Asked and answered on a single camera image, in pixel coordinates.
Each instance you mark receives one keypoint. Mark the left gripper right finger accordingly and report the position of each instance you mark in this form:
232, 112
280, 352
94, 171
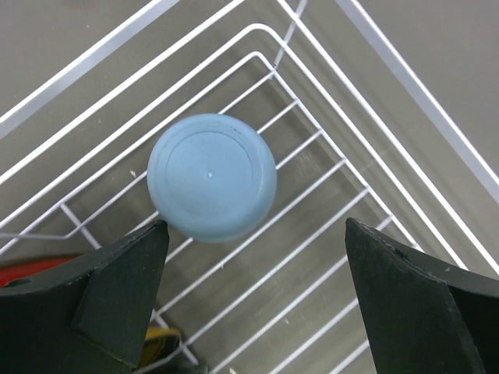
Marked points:
421, 314

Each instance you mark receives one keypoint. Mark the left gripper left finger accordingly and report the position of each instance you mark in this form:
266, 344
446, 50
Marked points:
87, 315

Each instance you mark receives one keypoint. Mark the red floral bowl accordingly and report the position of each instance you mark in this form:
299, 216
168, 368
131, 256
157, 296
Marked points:
17, 269

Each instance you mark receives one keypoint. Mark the light blue cup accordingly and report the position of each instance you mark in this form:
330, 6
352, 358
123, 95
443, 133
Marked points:
212, 177

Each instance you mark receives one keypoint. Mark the black gold plate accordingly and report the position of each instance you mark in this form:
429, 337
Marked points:
159, 343

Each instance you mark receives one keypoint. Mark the white wire dish rack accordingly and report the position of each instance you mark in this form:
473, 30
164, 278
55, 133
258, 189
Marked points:
361, 119

